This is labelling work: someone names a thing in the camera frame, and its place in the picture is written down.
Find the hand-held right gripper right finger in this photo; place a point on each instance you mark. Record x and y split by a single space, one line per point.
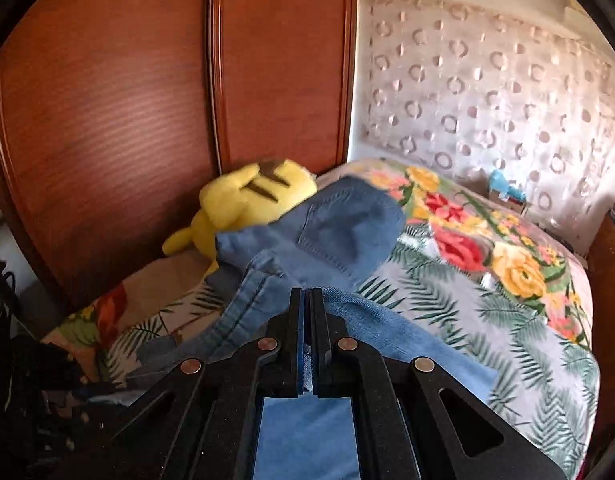
317 340

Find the pile of dark bags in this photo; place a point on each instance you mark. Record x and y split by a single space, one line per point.
22 375

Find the red-brown wooden wardrobe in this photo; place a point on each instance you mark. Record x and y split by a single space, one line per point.
137 110

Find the teal plastic bag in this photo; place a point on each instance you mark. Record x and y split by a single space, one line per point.
505 186

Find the yellow plush toy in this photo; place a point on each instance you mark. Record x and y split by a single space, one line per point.
247 200

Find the wooden window cabinet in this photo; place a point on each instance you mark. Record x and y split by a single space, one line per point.
607 270

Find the floral bed blanket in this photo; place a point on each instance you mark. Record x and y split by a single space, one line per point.
487 285

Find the blue jeans pants plain pocket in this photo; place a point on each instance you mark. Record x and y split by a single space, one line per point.
337 230

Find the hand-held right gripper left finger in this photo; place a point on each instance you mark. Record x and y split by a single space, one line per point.
300 340

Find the sheer curtain with circle print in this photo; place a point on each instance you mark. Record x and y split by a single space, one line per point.
487 90

